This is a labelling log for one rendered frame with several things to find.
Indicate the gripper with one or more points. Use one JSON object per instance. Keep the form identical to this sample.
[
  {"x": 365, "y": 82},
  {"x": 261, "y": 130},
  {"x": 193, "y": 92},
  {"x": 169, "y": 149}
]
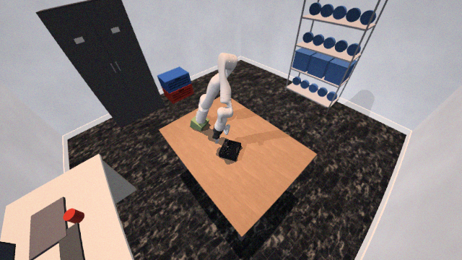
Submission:
[{"x": 218, "y": 131}]

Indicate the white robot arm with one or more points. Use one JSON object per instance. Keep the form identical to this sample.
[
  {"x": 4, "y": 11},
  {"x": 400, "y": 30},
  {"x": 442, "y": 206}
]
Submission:
[{"x": 226, "y": 64}]

